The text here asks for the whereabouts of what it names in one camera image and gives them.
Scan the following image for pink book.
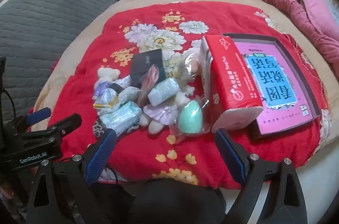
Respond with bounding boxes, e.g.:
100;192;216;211
234;41;314;136

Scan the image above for red floral blanket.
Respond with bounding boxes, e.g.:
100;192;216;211
32;0;331;190

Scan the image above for pale green tissue pack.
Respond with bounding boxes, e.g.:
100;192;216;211
147;78;179;106

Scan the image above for person's black pants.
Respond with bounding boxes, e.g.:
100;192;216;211
90;178;225;224

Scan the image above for black hair tie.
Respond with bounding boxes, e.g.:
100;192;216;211
109;83;126;94

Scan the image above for teddy bear lilac dress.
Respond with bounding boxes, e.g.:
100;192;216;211
139;90;195;134

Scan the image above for dark blue small box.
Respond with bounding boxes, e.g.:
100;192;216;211
129;49;166;88

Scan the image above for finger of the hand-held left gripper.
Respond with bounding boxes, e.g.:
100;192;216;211
12;107;53;127
18;113;83;145

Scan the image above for yellow-edged tissue pack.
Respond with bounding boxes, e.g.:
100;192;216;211
93;88;119;109

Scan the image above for thick black cable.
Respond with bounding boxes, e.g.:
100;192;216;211
1;89;16;118

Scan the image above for grey quilted cushion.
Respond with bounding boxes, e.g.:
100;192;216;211
0;0;130;132

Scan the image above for leopard print scrunchie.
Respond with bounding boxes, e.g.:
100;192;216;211
92;118;106;138

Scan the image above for pink quilt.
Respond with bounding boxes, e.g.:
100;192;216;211
240;0;339;68

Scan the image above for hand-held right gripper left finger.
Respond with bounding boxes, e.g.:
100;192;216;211
25;129;118;224

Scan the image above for small teddy bear purple dress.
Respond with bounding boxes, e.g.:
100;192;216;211
93;67;120;100

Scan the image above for green makeup sponge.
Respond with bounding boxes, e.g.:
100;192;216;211
169;97;212;140

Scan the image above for person's left forearm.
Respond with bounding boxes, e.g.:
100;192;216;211
0;160;29;214

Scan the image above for pink glossy packet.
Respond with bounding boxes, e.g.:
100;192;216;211
136;65;161;106

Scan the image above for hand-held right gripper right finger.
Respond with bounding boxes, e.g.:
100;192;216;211
214;129;314;224

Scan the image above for red tissue box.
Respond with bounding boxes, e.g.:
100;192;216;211
199;35;264;133

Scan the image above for green floral tissue pack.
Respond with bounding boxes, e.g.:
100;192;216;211
102;101;142;136

